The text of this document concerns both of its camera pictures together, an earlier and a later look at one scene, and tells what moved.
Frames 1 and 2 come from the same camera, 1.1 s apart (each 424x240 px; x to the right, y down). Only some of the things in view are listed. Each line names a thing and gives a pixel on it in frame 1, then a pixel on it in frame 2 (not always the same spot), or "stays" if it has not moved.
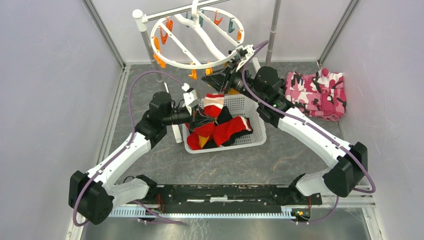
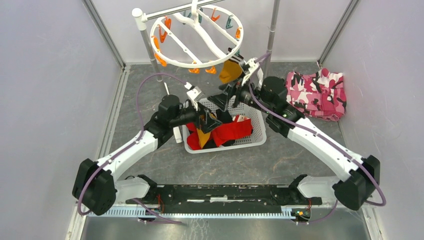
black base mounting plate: [228, 199] stays
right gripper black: [215, 80] -> [220, 100]
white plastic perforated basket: [241, 105] stays
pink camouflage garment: [322, 95] stays
